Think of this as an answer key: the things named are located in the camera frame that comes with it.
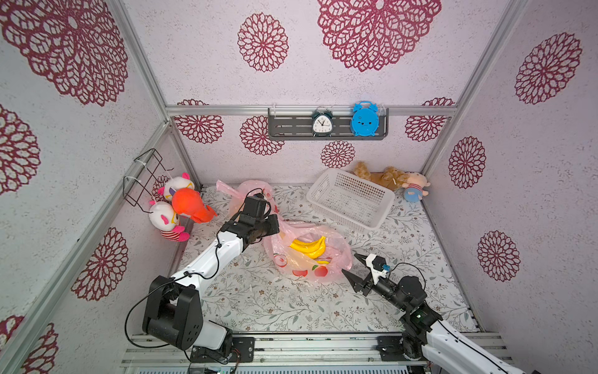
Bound pink plastic bag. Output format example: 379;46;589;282
262;221;353;283
216;180;280;218

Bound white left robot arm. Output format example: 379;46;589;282
142;189;280;362

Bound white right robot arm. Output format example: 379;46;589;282
343;254;523;373

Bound white plastic lattice basket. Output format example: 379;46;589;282
306;169;396;232

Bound orange plush dinosaur toy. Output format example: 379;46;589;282
172;188;217;224

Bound brown plush teddy bear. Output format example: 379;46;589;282
353;161;409;191

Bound white plush toy yellow glasses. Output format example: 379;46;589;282
152;172;196;202

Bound white pink striped plush toy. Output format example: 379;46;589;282
148;200;190;242

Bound small doll blue outfit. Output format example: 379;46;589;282
402;172;431;203

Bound dark green alarm clock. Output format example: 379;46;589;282
311;111;334;137

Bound blue alarm clock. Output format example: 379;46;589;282
350;101;379;137

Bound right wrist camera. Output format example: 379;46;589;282
365;253;391;285

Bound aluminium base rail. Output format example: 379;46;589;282
118;331;515;374

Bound grey wall shelf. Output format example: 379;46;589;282
267;109;389;141

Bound black wire wall rack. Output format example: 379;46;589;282
121;148;173;213

